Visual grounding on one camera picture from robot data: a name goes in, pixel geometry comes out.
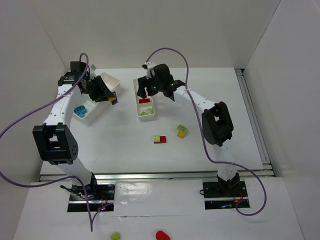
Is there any red yellow purple lego stack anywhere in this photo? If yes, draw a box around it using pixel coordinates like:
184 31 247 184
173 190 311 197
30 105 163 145
108 91 118 105

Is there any red lego brick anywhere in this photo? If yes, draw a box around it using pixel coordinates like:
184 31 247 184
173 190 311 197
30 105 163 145
138 98 152 104

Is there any teal arched lego brick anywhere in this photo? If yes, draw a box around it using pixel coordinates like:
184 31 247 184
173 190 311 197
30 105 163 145
74 105 87 115

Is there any lime lego brick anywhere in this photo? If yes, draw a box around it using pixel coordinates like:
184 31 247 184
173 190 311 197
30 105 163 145
139 108 153 116

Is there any lime and red lego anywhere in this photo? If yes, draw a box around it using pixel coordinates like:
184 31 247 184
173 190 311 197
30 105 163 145
153 135 167 144

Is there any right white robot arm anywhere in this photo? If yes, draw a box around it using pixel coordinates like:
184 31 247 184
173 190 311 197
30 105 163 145
137 61 240 194

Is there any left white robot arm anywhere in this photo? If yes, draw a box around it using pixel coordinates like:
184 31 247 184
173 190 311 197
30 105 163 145
32 75 117 197

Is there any left white compartment tray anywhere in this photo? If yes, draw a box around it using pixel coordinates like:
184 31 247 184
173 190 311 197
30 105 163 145
73 72 122 125

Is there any white compartment tray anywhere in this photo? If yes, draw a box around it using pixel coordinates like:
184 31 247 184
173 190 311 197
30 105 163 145
133 79 156 122
73 72 122 125

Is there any centre white compartment tray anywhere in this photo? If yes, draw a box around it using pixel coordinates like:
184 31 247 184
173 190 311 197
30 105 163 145
133 79 156 122

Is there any lime and yellow lego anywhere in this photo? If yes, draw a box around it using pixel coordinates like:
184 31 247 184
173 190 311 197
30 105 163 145
177 124 188 139

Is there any lime lego foreground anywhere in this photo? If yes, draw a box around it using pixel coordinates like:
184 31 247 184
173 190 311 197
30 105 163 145
110 232 120 240

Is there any red oval lego foreground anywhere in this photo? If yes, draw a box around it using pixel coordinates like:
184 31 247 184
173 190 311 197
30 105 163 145
155 230 171 240

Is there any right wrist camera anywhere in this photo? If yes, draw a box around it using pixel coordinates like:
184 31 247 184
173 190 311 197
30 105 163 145
142 61 156 79

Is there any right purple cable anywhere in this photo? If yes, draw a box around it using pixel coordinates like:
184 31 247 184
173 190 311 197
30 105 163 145
145 47 267 217

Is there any purple cable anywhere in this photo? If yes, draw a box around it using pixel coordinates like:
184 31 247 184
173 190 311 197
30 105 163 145
145 47 267 217
0 52 97 232

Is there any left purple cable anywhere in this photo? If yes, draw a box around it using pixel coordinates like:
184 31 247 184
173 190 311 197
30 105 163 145
0 52 97 232

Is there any front aluminium rail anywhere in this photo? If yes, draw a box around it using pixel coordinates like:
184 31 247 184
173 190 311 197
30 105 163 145
39 169 275 182

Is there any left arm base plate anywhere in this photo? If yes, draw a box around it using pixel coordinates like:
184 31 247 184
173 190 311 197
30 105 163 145
60 184 116 213

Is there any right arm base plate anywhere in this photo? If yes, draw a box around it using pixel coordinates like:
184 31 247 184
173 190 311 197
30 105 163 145
199 181 250 210

